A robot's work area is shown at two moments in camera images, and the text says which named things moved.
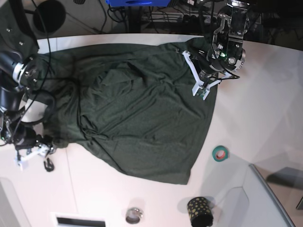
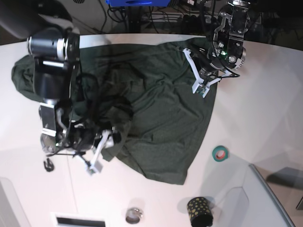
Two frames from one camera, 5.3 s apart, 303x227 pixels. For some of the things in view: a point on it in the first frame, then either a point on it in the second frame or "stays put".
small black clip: x=49 y=165 stays put
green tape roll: x=220 y=153 stays put
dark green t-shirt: x=130 y=103 stays put
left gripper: x=25 y=137 -> x=85 y=139
